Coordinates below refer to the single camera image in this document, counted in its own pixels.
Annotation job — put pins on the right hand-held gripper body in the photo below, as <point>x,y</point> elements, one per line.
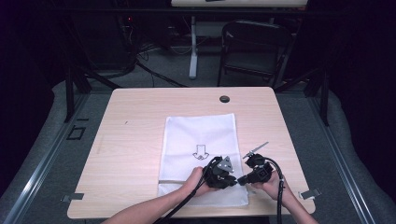
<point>260,169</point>

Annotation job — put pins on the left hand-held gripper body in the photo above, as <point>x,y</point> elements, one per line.
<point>219,174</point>

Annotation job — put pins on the white mesh bag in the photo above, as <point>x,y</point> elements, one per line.
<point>199,137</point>

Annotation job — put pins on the person's right hand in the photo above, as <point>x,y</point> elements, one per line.
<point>272,186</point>

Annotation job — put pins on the person's left hand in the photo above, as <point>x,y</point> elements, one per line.
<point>196,183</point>

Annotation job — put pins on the black folding chair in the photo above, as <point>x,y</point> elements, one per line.
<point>253,53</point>

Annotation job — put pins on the white desk leg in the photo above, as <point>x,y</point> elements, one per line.
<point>193,49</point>

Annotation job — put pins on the grey metal table bracket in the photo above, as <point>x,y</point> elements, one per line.
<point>73,197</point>
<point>309,193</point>

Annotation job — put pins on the aluminium floor rail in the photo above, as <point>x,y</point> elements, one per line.
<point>339,158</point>
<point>40,168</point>

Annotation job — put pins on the black metal frame stand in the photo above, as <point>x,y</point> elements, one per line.
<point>74,84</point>
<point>320,90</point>

